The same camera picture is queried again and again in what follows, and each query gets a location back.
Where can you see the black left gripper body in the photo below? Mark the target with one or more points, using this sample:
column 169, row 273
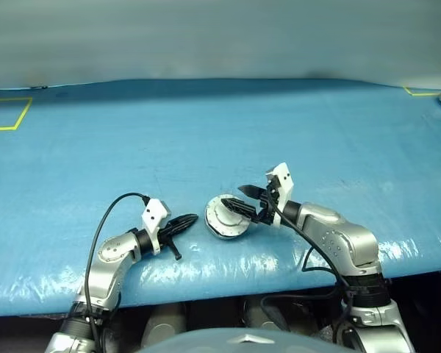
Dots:
column 167, row 235

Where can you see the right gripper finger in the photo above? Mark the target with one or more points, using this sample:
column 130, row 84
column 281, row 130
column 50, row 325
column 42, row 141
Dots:
column 251, row 192
column 242, row 211

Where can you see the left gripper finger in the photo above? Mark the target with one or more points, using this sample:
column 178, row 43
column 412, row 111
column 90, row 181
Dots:
column 180, row 229
column 185, row 219

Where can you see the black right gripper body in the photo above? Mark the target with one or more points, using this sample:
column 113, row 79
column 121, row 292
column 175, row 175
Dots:
column 267, row 209

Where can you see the motor housing with copper windings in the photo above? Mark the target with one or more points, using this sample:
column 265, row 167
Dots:
column 228, row 220

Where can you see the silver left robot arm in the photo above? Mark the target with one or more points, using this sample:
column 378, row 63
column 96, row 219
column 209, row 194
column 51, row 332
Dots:
column 114, row 253

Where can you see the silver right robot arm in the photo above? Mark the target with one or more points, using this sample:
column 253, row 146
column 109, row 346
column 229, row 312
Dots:
column 353, row 239

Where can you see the blue plastic table cover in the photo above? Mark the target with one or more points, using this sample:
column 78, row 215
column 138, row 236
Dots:
column 220, row 121

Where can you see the grey rounded shape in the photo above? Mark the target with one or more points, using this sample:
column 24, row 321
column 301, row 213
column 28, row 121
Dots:
column 163, row 325
column 261, row 316

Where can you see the grey robot torso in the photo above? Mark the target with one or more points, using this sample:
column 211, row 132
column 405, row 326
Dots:
column 242, row 343

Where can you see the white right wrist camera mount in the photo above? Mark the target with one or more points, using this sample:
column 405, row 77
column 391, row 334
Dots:
column 281, row 191

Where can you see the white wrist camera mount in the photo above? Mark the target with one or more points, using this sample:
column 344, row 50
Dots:
column 281, row 191
column 154, row 213

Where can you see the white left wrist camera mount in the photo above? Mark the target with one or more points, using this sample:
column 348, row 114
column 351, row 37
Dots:
column 154, row 213

